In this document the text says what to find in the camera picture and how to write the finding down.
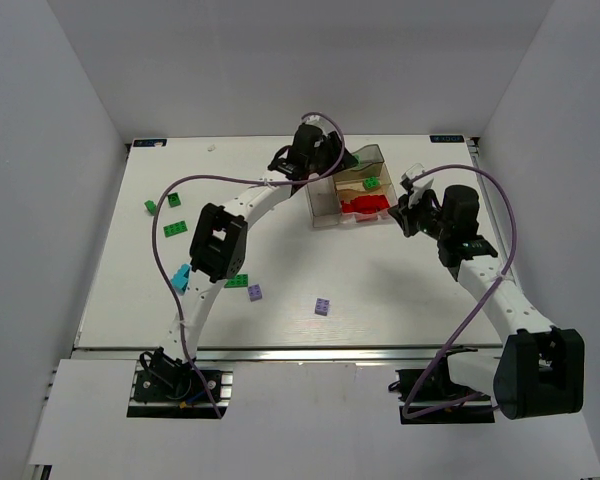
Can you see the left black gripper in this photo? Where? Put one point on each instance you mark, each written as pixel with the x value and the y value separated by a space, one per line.
pixel 337 154

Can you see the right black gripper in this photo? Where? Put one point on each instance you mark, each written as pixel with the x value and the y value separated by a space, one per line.
pixel 411 215

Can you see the green square lego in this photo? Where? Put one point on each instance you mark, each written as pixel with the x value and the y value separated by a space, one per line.
pixel 371 183

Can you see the green lego plate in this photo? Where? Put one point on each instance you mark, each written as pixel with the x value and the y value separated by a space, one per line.
pixel 238 281

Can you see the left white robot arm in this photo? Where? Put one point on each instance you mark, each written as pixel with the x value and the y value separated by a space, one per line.
pixel 218 248

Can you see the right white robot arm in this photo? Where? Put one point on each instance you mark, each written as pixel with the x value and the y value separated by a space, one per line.
pixel 540 371

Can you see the dark smoked container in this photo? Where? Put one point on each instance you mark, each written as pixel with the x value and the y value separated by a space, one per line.
pixel 372 163

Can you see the clear front container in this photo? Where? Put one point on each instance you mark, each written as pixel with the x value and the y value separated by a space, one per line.
pixel 346 191

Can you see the clear long narrow container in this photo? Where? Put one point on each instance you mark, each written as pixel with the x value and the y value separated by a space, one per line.
pixel 324 205

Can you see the blue label right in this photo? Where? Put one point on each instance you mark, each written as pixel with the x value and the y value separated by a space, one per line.
pixel 443 139

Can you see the blue label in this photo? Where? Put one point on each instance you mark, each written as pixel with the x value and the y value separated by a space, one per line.
pixel 149 143
pixel 443 139

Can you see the purple lego centre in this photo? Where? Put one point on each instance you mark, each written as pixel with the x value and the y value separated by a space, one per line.
pixel 322 307

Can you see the purple lego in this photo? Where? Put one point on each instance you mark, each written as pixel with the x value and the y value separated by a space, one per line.
pixel 254 292
pixel 322 307

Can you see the purple lego left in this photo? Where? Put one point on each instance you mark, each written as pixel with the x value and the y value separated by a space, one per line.
pixel 254 292

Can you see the green lego with triangle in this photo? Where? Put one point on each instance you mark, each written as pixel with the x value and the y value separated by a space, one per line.
pixel 174 200

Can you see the green lego under red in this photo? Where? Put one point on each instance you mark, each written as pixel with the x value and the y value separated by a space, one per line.
pixel 176 228

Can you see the small green lego far left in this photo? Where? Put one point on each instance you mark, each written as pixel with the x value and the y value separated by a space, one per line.
pixel 151 207

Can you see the cyan lego brick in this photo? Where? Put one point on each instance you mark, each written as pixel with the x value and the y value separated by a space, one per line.
pixel 180 279

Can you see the blue label left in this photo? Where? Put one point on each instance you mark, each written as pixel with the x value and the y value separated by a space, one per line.
pixel 149 143

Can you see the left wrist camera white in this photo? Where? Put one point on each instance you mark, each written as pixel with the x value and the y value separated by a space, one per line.
pixel 314 119

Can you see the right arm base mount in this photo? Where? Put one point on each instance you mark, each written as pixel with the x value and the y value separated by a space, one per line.
pixel 408 364

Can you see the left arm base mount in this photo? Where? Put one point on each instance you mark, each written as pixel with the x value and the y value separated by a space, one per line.
pixel 163 388

